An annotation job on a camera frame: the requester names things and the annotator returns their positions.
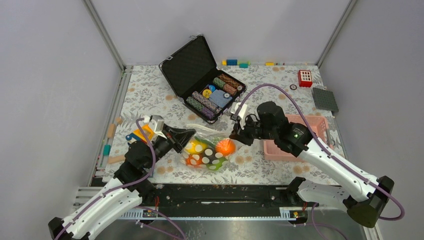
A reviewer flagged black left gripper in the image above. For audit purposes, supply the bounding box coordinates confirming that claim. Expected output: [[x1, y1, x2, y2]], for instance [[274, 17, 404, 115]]
[[144, 123, 196, 169]]

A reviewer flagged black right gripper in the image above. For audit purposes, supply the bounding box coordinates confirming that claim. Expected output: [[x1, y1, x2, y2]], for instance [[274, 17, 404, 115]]
[[230, 112, 278, 146]]

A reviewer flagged orange toy pumpkin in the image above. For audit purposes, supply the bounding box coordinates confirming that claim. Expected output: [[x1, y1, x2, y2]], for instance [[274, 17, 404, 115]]
[[185, 154, 203, 168]]

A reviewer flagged pink plastic basket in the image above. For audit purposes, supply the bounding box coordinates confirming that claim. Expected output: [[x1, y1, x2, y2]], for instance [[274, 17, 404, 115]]
[[263, 114, 332, 162]]

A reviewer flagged orange toy tangerine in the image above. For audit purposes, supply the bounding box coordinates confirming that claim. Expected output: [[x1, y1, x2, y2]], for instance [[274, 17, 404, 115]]
[[215, 138, 236, 156]]

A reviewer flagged clear zip top bag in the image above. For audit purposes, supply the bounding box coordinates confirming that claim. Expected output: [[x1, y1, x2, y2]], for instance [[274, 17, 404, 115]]
[[179, 123, 238, 172]]

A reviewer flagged dark purple toy plum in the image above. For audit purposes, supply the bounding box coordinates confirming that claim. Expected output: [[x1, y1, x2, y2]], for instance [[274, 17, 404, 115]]
[[198, 147, 222, 164]]

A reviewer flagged yellow toy mango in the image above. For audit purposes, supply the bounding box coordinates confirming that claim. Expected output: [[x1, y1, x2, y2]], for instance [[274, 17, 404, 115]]
[[184, 139, 208, 155]]

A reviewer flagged green toy apple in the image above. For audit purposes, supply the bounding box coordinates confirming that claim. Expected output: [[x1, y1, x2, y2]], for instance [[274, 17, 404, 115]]
[[206, 157, 229, 171]]

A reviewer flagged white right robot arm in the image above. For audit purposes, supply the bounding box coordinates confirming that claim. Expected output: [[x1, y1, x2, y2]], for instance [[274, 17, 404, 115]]
[[229, 101, 395, 228]]

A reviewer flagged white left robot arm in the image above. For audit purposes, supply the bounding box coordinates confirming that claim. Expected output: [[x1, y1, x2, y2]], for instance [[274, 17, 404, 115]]
[[48, 119, 196, 240]]

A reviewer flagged green purple poker chip row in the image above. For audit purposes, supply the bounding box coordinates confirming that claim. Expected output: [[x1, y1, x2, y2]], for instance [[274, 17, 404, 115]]
[[186, 96, 214, 120]]

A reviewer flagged blue playing card deck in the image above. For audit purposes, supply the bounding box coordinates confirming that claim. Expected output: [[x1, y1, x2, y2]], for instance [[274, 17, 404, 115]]
[[209, 89, 233, 108]]

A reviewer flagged yellow big blind button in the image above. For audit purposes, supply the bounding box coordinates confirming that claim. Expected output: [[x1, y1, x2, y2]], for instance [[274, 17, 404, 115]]
[[202, 89, 213, 99]]

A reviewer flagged green brown poker chip row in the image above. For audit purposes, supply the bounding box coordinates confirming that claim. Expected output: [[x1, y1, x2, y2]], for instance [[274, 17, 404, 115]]
[[212, 74, 244, 96]]

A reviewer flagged wooden toy block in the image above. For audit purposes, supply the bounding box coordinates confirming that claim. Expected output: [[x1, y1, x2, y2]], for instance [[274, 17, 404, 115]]
[[106, 123, 117, 139]]

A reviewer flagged black poker chip case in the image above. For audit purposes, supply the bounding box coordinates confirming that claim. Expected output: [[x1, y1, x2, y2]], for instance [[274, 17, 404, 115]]
[[159, 34, 247, 124]]

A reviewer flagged wooden cylinder block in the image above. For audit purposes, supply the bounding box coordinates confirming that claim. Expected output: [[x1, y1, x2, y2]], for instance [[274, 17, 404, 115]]
[[107, 155, 126, 164]]

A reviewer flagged blue yellow block row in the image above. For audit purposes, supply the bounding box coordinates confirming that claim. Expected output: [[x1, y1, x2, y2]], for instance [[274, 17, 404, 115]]
[[221, 59, 251, 69]]

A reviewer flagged teal toy block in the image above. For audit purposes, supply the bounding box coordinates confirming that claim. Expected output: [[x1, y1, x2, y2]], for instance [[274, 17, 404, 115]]
[[102, 144, 112, 156]]

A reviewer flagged red toy block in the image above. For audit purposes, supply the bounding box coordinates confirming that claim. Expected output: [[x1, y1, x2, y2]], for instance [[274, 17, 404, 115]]
[[297, 69, 313, 88]]

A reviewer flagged grey building baseplate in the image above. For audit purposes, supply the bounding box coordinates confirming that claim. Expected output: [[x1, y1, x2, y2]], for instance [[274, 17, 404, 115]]
[[311, 87, 339, 113]]

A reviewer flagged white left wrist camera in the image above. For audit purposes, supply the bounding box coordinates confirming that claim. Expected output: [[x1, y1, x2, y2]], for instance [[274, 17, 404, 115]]
[[141, 115, 166, 141]]

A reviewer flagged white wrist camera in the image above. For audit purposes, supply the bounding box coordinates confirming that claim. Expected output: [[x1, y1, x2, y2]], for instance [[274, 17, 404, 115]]
[[141, 115, 166, 141], [229, 102, 248, 130]]

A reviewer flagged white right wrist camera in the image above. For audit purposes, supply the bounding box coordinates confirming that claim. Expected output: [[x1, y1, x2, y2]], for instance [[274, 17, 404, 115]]
[[229, 102, 248, 130]]

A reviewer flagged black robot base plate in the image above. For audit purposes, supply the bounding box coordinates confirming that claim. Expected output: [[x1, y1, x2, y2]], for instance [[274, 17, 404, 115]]
[[140, 184, 313, 218]]

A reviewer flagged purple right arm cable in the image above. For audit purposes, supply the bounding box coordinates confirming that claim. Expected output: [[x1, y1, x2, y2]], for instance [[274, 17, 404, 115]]
[[233, 83, 406, 222]]

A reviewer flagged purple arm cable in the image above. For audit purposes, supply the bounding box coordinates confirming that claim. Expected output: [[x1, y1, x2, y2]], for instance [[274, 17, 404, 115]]
[[52, 117, 157, 240], [233, 83, 406, 222]]

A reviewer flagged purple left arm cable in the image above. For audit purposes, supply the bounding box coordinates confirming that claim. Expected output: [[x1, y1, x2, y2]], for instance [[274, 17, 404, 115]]
[[52, 117, 157, 240]]

